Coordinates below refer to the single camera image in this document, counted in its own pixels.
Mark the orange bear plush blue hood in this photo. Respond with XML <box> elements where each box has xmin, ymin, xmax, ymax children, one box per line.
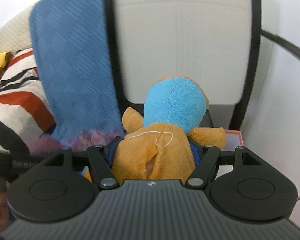
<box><xmin>83</xmin><ymin>76</ymin><xmax>228</xmax><ymax>185</ymax></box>

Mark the pink storage box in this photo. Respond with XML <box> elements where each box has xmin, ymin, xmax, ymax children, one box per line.
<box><xmin>216</xmin><ymin>129</ymin><xmax>244</xmax><ymax>178</ymax></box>

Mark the blue textured blanket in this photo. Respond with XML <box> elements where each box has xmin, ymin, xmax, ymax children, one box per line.
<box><xmin>30</xmin><ymin>0</ymin><xmax>124</xmax><ymax>142</ymax></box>

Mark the beige bedside cabinet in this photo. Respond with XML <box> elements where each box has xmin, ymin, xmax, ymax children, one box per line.
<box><xmin>111</xmin><ymin>0</ymin><xmax>253</xmax><ymax>105</ymax></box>

